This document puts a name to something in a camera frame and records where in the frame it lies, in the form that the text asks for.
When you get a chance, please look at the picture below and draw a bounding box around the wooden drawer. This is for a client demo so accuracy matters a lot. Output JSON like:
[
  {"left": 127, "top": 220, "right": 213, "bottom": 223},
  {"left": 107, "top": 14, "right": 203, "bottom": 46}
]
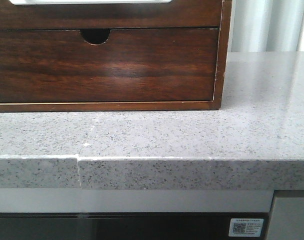
[
  {"left": 0, "top": 0, "right": 222, "bottom": 30},
  {"left": 0, "top": 28, "right": 218, "bottom": 103}
]

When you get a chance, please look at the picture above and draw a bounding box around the dark wooden drawer cabinet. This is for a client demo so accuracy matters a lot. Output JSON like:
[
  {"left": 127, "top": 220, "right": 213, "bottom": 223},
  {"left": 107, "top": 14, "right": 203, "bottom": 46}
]
[{"left": 0, "top": 0, "right": 232, "bottom": 113}]

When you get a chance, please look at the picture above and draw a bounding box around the white QR code sticker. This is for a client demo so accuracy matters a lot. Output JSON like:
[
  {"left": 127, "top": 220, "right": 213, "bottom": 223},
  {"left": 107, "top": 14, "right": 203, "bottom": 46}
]
[{"left": 228, "top": 218, "right": 264, "bottom": 237}]

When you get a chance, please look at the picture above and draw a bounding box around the white curtain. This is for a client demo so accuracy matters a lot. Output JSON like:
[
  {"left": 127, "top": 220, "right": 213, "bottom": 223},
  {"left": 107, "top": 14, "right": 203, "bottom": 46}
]
[{"left": 228, "top": 0, "right": 304, "bottom": 52}]

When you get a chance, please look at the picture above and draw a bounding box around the grey cabinet panel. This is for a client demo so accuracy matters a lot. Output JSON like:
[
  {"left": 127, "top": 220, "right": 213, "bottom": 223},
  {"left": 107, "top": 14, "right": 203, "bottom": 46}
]
[{"left": 267, "top": 190, "right": 304, "bottom": 240}]

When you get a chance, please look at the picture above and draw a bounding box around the black glass oven door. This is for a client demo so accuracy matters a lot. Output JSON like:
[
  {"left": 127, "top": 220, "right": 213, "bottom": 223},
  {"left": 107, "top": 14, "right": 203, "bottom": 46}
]
[{"left": 0, "top": 212, "right": 269, "bottom": 240}]

